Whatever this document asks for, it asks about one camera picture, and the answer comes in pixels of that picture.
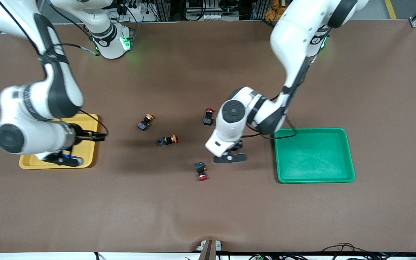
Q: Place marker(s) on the yellow plastic tray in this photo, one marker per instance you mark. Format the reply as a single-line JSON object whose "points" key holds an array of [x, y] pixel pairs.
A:
{"points": [[87, 151]]}

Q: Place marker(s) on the aluminium frame post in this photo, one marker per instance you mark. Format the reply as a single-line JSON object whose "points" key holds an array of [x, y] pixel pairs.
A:
{"points": [[259, 9], [163, 9]]}

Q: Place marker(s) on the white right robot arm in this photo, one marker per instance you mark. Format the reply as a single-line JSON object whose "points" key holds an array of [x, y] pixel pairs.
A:
{"points": [[67, 90]]}

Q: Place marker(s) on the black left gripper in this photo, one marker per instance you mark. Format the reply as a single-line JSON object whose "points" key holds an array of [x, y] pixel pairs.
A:
{"points": [[238, 146]]}

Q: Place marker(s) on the brown table mat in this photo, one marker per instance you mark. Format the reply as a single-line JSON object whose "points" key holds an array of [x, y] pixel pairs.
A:
{"points": [[208, 206]]}

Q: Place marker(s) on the white power strip with plugs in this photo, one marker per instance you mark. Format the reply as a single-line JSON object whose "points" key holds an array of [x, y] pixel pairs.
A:
{"points": [[144, 15]]}

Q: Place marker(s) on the green plastic tray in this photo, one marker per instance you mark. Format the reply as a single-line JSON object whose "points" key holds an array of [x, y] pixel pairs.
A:
{"points": [[312, 155]]}

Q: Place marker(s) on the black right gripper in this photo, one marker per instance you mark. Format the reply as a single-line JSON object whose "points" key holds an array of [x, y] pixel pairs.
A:
{"points": [[82, 134]]}

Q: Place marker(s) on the metal table edge bracket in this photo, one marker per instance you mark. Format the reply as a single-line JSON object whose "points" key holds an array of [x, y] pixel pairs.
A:
{"points": [[209, 249]]}

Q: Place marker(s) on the long white power strip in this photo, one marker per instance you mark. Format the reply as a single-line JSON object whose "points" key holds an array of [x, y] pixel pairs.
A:
{"points": [[211, 16]]}

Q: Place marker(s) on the yellow push button blue block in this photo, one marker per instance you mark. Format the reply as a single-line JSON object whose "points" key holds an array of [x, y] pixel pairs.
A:
{"points": [[166, 140], [143, 124]]}

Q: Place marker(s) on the orange snack bags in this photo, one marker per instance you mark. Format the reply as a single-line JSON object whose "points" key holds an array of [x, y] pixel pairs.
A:
{"points": [[273, 11]]}

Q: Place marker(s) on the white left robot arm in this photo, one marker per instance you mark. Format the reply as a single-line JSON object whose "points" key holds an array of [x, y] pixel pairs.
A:
{"points": [[294, 36]]}

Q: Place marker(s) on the red push button blue block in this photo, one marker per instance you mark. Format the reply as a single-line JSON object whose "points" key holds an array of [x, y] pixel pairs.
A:
{"points": [[208, 119], [200, 168]]}

